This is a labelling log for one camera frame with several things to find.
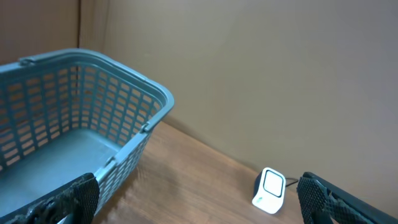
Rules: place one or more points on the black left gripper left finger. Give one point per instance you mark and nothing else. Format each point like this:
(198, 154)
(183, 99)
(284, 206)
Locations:
(74, 202)

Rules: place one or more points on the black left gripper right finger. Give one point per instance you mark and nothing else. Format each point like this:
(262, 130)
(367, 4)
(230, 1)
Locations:
(322, 202)

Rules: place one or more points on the white barcode scanner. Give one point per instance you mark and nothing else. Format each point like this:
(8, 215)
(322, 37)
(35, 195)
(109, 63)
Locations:
(269, 191)

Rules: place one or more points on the grey plastic shopping basket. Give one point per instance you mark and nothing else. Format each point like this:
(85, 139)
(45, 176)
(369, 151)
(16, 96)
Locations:
(70, 112)

